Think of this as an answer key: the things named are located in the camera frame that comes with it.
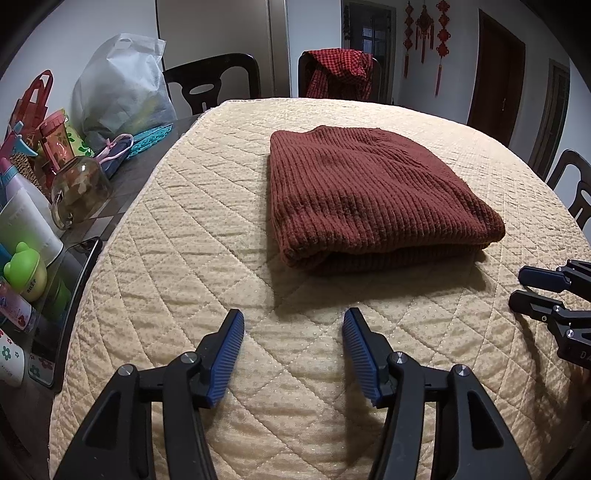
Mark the grey framed door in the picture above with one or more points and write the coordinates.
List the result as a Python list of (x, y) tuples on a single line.
[(549, 120)]

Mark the green frog toy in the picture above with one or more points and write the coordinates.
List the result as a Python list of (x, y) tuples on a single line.
[(25, 272)]

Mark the dark wooden chair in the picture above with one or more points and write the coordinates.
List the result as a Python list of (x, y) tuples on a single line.
[(575, 184), (240, 74), (302, 74)]

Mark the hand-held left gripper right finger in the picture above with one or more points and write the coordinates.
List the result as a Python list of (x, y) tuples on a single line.
[(362, 364)]

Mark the pink drinking bottle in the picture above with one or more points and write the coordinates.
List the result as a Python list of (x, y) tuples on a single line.
[(55, 138)]

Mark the red gift bag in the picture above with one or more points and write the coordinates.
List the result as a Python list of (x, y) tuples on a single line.
[(30, 101)]

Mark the white flower print cup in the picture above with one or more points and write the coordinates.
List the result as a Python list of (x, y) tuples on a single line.
[(10, 360)]

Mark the red knot wall ornament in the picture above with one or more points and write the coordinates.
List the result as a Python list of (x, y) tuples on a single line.
[(442, 32), (408, 32), (425, 27)]

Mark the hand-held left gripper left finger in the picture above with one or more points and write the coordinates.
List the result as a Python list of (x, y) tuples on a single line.
[(224, 364)]

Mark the green leaf print box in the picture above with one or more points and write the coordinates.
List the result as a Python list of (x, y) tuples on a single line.
[(81, 143)]

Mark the brown wooden door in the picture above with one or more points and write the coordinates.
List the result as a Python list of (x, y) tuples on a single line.
[(494, 78)]

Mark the cream quilted blanket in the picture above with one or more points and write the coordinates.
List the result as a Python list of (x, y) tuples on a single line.
[(184, 230)]

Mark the teal woven mat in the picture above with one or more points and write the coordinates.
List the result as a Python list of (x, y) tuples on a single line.
[(147, 138)]

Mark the black tablet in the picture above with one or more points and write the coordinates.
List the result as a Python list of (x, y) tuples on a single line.
[(64, 323)]

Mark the blue pouch with pink trim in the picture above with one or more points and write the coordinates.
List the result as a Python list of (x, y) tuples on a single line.
[(115, 154)]

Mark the small pink bottle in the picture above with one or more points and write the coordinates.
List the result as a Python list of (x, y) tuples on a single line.
[(16, 307)]

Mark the red checked shirt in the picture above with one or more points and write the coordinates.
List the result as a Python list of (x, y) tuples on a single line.
[(341, 69)]

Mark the white plastic bag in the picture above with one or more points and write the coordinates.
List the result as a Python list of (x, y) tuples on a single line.
[(120, 92)]

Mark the rust brown knit sweater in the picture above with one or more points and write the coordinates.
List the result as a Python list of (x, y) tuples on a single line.
[(364, 194)]

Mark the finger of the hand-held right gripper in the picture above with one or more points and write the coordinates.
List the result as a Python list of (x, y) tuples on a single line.
[(540, 276), (535, 307)]

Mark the glass jar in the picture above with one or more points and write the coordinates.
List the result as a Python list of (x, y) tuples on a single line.
[(81, 189)]

